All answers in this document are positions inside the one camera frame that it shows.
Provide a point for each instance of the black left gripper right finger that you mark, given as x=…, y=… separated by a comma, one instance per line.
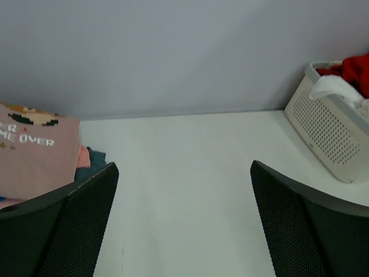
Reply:
x=309, y=232

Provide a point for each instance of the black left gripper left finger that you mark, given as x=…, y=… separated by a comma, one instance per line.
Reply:
x=59, y=233

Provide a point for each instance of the dusty pink graphic t-shirt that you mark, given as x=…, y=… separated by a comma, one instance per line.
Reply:
x=39, y=151

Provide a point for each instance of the salmon pink t-shirt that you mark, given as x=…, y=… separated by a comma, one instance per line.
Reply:
x=82, y=162

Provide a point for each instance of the slate blue t-shirt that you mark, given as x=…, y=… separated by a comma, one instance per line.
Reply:
x=98, y=161

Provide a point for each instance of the white perforated laundry basket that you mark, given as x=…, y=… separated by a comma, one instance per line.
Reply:
x=333, y=127

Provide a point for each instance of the white t-shirt in basket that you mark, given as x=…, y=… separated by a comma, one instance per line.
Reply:
x=335, y=85

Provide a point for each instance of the red t-shirt in basket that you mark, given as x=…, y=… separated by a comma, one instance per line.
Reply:
x=353, y=70

